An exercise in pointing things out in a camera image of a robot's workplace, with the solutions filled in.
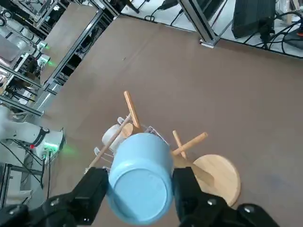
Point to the wooden cup rack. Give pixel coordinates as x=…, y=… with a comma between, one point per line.
x=220, y=175

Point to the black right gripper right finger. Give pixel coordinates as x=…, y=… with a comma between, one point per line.
x=189, y=203

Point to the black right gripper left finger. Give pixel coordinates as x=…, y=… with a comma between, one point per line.
x=78, y=201

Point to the neighbouring brown table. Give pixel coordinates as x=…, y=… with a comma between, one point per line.
x=68, y=40

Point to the blue cup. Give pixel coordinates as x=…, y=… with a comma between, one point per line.
x=142, y=170

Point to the black power supply box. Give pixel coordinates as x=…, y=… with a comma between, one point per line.
x=253, y=16

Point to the aluminium frame post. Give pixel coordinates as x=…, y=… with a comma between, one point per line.
x=201, y=26

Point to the white mug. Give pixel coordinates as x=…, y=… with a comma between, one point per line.
x=110, y=137

